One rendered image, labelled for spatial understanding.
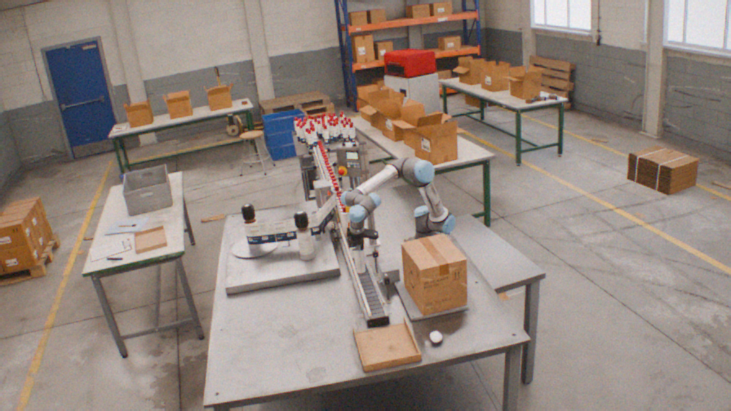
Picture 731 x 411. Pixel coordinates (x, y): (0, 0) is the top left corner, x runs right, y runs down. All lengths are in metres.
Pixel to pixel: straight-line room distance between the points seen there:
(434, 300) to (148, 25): 8.65
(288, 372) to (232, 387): 0.26
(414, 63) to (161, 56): 4.71
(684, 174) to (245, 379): 5.29
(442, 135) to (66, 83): 7.63
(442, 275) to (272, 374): 0.92
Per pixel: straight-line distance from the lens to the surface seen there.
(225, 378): 2.56
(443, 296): 2.67
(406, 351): 2.50
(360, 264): 2.99
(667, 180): 6.38
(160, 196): 4.73
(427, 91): 8.73
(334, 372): 2.45
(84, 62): 10.59
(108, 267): 3.98
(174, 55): 10.47
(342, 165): 3.26
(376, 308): 2.72
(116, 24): 10.45
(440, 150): 4.82
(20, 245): 6.17
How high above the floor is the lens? 2.42
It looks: 24 degrees down
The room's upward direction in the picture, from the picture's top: 6 degrees counter-clockwise
